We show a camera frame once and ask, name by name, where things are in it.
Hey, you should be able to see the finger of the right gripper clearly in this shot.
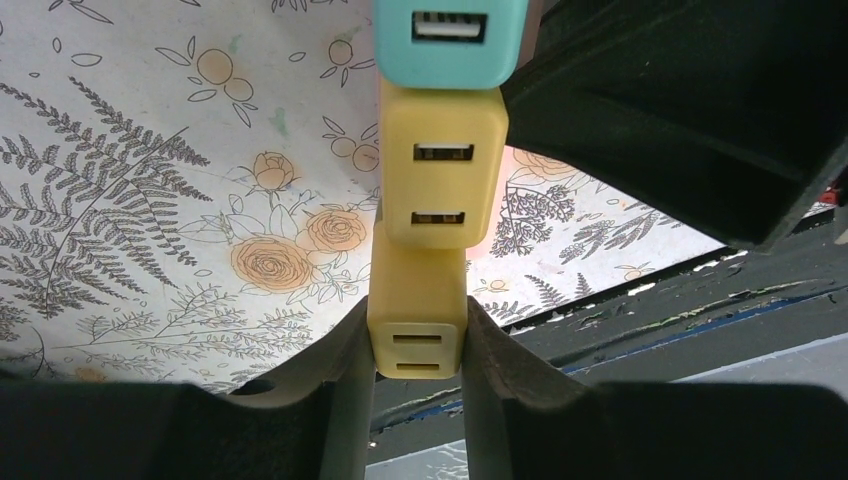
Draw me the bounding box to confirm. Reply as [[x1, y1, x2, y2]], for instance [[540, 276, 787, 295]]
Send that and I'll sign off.
[[501, 0, 847, 250]]

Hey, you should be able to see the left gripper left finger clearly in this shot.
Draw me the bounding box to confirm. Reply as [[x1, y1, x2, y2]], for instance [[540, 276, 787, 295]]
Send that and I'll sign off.
[[1, 301, 375, 479]]

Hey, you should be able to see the yellow plug cube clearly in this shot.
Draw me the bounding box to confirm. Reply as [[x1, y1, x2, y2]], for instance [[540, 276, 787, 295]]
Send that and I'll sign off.
[[367, 220, 468, 380], [378, 78, 509, 249]]

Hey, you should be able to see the floral table mat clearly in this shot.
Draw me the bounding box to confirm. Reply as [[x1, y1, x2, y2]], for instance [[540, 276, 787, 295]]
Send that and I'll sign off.
[[1, 1, 722, 393]]

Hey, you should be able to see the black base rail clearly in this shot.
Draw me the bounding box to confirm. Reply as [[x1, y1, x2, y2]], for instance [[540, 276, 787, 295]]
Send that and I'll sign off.
[[367, 218, 848, 465]]

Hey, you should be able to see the teal plug cube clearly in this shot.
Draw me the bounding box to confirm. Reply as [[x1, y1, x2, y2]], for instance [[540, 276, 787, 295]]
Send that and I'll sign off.
[[372, 0, 530, 90]]

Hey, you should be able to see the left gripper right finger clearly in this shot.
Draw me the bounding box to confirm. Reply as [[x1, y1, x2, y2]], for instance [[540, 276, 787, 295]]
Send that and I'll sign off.
[[461, 300, 847, 479]]

